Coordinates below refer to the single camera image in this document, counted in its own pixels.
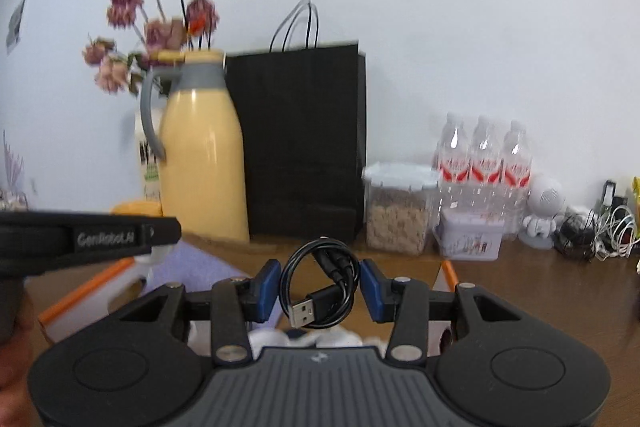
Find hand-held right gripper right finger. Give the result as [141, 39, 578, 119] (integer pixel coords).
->
[359, 258, 525, 365]

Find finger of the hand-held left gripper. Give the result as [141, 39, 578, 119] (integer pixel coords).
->
[0, 209, 176, 229]

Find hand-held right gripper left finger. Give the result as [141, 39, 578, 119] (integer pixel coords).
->
[117, 258, 282, 367]

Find red cardboard box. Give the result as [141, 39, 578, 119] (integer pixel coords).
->
[37, 231, 459, 358]

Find black usb cable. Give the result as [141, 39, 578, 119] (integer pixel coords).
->
[279, 240, 362, 332]

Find blue woven cloth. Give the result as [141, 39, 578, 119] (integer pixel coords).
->
[149, 241, 282, 334]

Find yellow mug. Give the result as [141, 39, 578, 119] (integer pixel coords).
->
[110, 201, 164, 219]

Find clear lidded food container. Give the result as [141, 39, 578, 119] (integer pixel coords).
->
[362, 162, 441, 257]

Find white milk carton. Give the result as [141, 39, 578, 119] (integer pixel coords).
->
[134, 106, 167, 204]

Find yellow thermos jug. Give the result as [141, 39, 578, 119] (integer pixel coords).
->
[139, 48, 251, 244]

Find black paper bag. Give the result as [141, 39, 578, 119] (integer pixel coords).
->
[224, 0, 368, 244]

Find red label water bottle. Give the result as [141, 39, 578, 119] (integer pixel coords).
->
[499, 120, 533, 241]
[433, 111, 472, 208]
[469, 115, 504, 214]

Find white robot figurine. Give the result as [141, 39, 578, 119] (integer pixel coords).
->
[519, 174, 569, 254]

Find purple plant wall sticker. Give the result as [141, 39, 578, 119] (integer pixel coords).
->
[0, 129, 27, 198]

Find tangled black cables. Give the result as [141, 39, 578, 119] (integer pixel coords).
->
[552, 211, 599, 264]

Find tangled white cables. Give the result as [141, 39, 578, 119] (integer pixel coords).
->
[592, 206, 639, 261]

